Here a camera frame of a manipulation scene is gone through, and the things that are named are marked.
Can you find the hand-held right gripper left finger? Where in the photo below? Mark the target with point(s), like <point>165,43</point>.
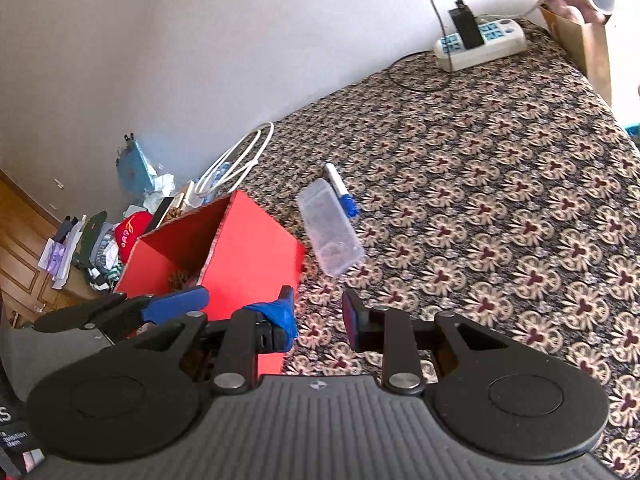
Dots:
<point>287,320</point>

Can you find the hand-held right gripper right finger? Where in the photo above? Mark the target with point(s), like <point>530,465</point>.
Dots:
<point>351,325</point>

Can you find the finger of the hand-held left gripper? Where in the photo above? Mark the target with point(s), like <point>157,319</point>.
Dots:
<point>175,305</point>

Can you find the red cardboard box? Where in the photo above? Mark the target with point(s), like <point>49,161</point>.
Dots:
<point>250,255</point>

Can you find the clear plastic case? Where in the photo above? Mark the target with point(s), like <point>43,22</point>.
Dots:
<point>327,225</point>

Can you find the small blue object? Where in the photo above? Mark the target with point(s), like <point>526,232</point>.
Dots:
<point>349,206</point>

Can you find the white marker pen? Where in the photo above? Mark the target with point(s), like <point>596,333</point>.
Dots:
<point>332,180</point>

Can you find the brown pinecone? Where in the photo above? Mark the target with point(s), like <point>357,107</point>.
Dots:
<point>177,278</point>

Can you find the red heart plush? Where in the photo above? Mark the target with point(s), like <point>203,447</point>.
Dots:
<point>131,235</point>

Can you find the striped cloth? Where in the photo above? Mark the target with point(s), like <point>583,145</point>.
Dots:
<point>102,260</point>

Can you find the black phone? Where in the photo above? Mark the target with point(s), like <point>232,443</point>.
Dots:
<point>162,212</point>

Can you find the purple white papers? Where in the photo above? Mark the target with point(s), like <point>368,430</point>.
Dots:
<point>60,257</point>

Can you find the dark cloth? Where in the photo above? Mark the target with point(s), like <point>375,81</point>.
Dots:
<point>90,240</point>

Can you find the white plastic bag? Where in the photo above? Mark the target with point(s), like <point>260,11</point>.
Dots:
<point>160,187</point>

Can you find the blue pouch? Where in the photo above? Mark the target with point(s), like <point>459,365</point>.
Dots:
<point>132,167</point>

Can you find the floral patterned blanket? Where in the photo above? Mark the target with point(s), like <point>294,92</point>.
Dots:
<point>500,185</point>

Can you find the white power strip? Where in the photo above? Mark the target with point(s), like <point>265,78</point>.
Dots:
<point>500,45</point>

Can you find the black charger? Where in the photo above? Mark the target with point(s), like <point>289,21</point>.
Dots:
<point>467,30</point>

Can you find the brown paper bag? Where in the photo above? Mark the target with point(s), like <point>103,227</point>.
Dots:
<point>590,55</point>

